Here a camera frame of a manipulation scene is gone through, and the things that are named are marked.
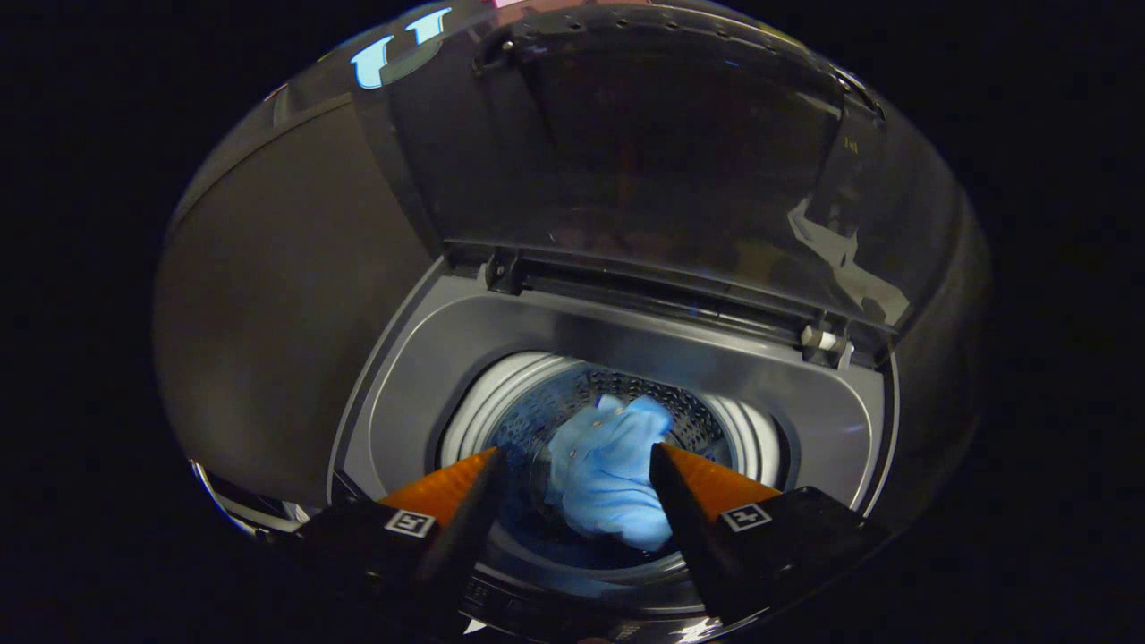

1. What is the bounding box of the dark glass washing machine lid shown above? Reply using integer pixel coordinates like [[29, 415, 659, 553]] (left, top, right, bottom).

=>
[[385, 0, 913, 369]]

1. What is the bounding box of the light blue polo shirt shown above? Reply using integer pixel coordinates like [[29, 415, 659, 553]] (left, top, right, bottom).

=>
[[544, 394, 676, 553]]

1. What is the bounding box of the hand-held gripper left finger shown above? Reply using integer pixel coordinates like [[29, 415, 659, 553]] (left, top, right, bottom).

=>
[[291, 447, 509, 638]]

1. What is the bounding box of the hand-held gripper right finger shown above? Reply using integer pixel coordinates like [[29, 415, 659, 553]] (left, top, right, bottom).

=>
[[649, 442, 893, 629]]

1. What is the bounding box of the dark grey washing machine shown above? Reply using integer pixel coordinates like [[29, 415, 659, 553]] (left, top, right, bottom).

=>
[[327, 255, 900, 643]]

